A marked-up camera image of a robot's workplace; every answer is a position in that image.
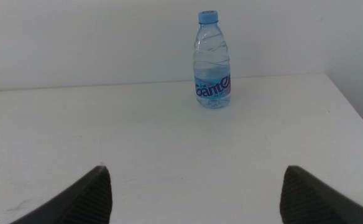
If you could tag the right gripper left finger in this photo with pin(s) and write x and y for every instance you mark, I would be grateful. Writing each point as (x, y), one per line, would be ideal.
(85, 202)

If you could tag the clear water bottle blue cap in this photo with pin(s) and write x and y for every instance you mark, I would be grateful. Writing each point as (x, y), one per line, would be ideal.
(212, 62)

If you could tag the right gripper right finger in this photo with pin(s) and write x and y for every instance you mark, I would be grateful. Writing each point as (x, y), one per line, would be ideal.
(309, 202)

